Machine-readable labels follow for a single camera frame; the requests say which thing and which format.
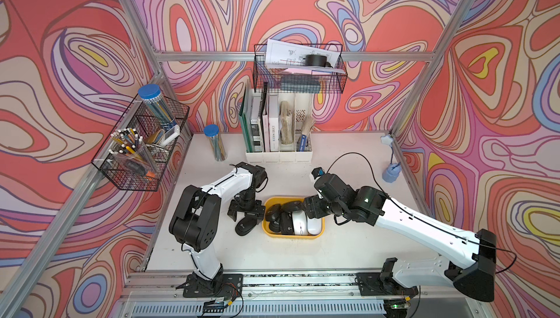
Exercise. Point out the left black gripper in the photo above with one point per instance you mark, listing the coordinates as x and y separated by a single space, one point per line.
259 209

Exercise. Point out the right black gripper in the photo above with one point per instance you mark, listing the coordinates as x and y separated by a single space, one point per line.
313 207

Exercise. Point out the silver mouse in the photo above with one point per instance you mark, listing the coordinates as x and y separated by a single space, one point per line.
314 226
299 222

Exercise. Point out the black mouse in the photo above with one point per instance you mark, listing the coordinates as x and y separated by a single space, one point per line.
275 227
286 222
246 225
292 206
273 213

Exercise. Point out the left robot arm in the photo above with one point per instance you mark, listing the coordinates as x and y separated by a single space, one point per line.
195 223

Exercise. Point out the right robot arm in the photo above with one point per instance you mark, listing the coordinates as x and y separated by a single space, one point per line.
465 260

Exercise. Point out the yellow plastic storage tray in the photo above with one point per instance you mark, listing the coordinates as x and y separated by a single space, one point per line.
282 200

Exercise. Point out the small blue desk lamp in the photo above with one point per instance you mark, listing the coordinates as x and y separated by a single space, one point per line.
394 169

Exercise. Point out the blue lid pencil tube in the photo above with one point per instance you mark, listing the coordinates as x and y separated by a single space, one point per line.
212 133

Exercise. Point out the white file organizer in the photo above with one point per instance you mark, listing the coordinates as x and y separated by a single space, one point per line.
295 145

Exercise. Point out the green book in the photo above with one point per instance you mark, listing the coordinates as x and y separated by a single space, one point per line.
244 115

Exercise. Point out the white book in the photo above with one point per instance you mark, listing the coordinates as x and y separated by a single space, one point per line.
273 122

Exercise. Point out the clear pen cup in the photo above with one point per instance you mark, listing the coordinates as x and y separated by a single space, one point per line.
132 153

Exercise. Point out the black tape roll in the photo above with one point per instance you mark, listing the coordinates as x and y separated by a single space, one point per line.
316 60

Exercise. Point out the blue lid tube in basket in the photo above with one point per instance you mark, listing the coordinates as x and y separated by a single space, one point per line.
153 98

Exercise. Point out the white paper sheets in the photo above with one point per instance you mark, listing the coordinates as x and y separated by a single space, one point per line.
290 56

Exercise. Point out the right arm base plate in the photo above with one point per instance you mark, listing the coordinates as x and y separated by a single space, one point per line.
372 284

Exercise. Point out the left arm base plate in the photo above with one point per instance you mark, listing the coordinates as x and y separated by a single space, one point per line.
222 286

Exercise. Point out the black wire basket left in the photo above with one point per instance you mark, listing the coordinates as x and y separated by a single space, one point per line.
139 117

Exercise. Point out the black wire basket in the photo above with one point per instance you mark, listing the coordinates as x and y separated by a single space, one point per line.
139 117
290 81

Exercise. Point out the black wire basket back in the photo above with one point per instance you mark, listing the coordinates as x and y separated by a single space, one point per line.
290 81

